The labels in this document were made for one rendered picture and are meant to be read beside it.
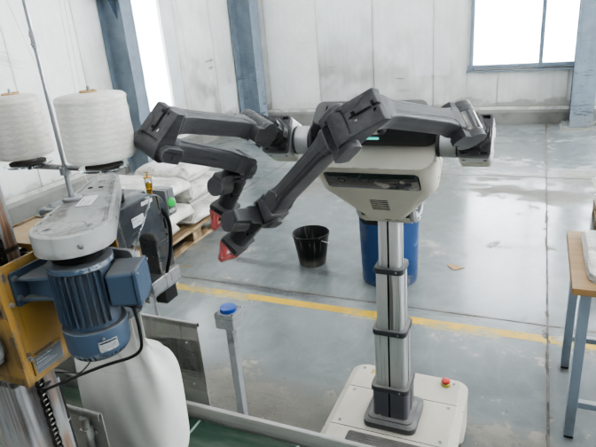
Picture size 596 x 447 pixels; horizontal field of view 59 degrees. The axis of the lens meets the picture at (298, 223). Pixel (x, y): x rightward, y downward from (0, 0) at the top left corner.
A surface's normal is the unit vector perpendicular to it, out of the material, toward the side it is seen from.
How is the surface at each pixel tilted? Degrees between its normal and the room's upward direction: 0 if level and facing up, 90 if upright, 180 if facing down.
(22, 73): 89
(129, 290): 90
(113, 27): 90
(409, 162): 40
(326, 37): 90
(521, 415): 0
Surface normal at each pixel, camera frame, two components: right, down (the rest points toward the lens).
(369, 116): -0.46, -0.11
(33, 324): 0.91, 0.07
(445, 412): -0.08, -0.93
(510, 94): -0.40, 0.36
